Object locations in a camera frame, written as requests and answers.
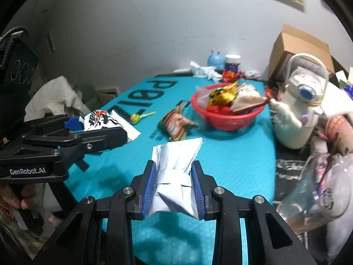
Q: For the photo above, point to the white peanut snack packet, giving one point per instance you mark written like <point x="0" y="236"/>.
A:
<point x="101" y="119"/>

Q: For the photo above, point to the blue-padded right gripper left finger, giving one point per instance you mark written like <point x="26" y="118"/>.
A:
<point x="145" y="187"/>

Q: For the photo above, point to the white lidded jar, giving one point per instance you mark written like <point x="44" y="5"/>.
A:
<point x="232" y="62"/>

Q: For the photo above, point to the beige snack packet in basket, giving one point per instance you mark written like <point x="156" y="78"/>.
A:
<point x="247" y="98"/>

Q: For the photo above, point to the blue deer humidifier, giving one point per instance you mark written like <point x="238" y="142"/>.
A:
<point x="217" y="60"/>

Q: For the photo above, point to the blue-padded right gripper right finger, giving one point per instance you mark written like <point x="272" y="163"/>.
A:
<point x="203" y="187"/>

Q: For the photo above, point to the dark cereal snack bag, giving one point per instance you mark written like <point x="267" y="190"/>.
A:
<point x="175" y="125"/>

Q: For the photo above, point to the red snack wrapper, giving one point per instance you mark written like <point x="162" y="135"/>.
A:
<point x="229" y="76"/>

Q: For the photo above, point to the white water jug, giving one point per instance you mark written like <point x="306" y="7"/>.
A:
<point x="298" y="111"/>

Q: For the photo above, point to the crumpled white tissue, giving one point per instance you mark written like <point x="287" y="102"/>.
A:
<point x="208" y="72"/>

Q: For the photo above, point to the plain white snack packet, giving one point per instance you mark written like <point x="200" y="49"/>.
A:
<point x="174" y="190"/>

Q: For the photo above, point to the teal bubble mailer mat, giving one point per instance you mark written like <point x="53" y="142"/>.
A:
<point x="241" y="161"/>

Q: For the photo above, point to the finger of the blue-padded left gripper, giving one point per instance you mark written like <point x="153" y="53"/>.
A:
<point x="74" y="123"/>
<point x="102" y="139"/>

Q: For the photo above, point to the yellow lollipop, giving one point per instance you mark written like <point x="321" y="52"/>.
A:
<point x="135" y="118"/>

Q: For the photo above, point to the red plastic basket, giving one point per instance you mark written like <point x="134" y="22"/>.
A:
<point x="222" y="118"/>

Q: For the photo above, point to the white clothing pile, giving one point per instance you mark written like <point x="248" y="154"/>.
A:
<point x="54" y="98"/>

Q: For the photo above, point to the cardboard box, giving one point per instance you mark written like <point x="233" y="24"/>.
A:
<point x="292" y="41"/>

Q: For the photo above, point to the yellow snack packet in basket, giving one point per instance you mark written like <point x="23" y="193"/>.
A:
<point x="224" y="95"/>

